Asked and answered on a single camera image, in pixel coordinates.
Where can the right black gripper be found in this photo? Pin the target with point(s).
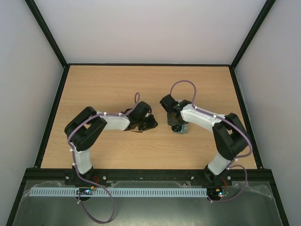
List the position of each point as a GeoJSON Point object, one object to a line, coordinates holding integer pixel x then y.
{"type": "Point", "coordinates": [174, 120]}

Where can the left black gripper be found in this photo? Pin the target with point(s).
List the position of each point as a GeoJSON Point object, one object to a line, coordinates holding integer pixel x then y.
{"type": "Point", "coordinates": [152, 124]}

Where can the grey glasses case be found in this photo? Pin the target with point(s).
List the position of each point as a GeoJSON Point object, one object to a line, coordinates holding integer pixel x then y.
{"type": "Point", "coordinates": [185, 128]}

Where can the dark aviator sunglasses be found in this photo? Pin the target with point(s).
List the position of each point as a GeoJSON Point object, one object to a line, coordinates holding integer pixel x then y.
{"type": "Point", "coordinates": [177, 129]}

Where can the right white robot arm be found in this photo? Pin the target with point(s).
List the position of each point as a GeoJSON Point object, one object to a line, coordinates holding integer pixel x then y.
{"type": "Point", "coordinates": [231, 138]}

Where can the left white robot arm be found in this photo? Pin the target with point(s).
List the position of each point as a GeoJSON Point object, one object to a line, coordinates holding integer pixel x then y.
{"type": "Point", "coordinates": [83, 131]}

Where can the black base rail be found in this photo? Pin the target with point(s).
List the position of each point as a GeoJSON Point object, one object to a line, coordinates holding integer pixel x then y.
{"type": "Point", "coordinates": [195, 177]}

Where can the light blue cable duct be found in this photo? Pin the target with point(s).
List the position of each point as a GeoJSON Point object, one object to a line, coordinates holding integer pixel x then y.
{"type": "Point", "coordinates": [118, 192]}

